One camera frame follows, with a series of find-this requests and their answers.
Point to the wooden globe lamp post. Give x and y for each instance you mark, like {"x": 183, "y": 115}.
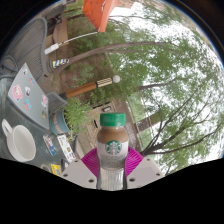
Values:
{"x": 83, "y": 89}

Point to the white ceramic mug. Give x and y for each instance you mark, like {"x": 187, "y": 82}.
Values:
{"x": 21, "y": 143}

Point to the white sticker sheet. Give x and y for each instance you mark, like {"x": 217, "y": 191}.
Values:
{"x": 66, "y": 148}

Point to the white umbrella pole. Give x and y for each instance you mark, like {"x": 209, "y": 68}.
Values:
{"x": 66, "y": 41}

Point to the leaning tree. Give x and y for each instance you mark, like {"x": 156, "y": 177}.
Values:
{"x": 110, "y": 50}

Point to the green-capped coffee drink bottle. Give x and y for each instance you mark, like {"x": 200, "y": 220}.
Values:
{"x": 112, "y": 146}

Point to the grey laptop with stickers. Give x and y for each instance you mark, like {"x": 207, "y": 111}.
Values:
{"x": 28, "y": 95}

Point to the dark forked tree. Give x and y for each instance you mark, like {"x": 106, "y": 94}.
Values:
{"x": 173, "y": 141}

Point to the green plant in blue pot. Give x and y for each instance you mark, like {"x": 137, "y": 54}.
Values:
{"x": 71, "y": 115}

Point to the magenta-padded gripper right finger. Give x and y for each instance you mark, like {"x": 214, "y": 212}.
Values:
{"x": 146, "y": 170}

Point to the colourful sticker card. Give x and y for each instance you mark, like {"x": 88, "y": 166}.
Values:
{"x": 50, "y": 145}

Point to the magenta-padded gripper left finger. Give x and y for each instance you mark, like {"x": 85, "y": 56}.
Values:
{"x": 77, "y": 171}

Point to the blue yellow striped cone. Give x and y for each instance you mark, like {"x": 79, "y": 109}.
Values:
{"x": 60, "y": 63}

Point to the yellow sticker card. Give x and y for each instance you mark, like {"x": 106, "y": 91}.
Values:
{"x": 56, "y": 169}

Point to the tape roll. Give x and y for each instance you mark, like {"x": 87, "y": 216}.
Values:
{"x": 45, "y": 167}

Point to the orange patio umbrella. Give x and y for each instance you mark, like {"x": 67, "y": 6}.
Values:
{"x": 100, "y": 11}

